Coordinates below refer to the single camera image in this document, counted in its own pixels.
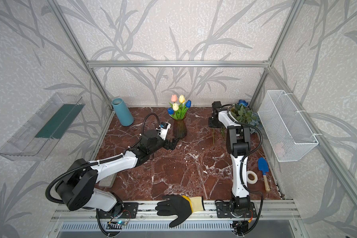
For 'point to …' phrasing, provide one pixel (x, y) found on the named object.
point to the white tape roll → (255, 181)
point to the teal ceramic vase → (124, 114)
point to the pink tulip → (174, 98)
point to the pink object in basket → (279, 148)
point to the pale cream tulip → (175, 106)
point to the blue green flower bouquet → (241, 113)
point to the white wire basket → (289, 136)
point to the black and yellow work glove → (180, 206)
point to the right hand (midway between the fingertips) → (213, 121)
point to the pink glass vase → (179, 127)
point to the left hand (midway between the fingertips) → (175, 131)
